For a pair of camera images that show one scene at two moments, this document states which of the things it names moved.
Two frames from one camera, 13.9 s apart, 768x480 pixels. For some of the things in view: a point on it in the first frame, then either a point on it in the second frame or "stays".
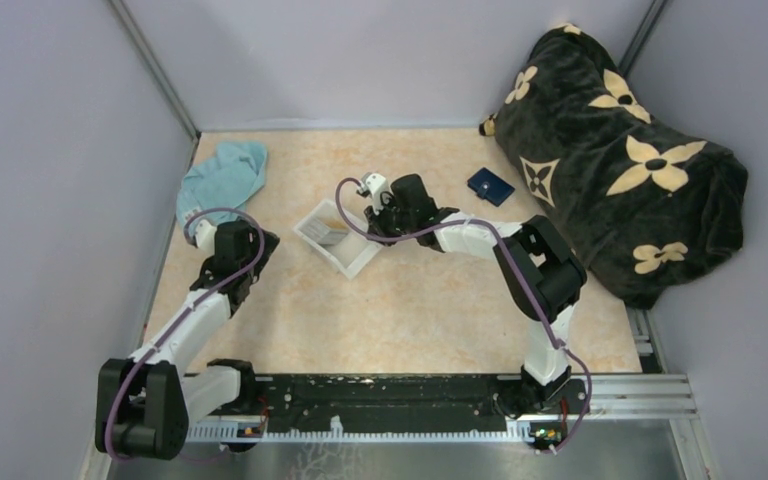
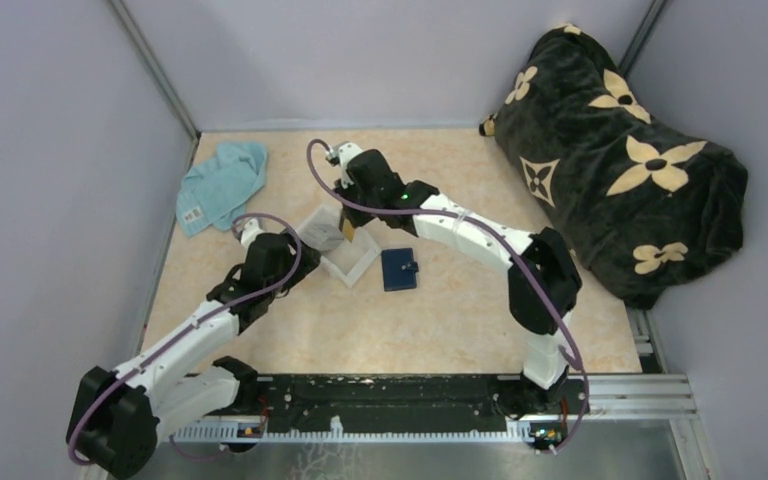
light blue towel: [229, 178] stays
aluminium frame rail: [641, 397] stays
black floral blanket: [644, 201] stays
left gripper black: [271, 243] -> [309, 260]
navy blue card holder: [490, 186] -> [399, 269]
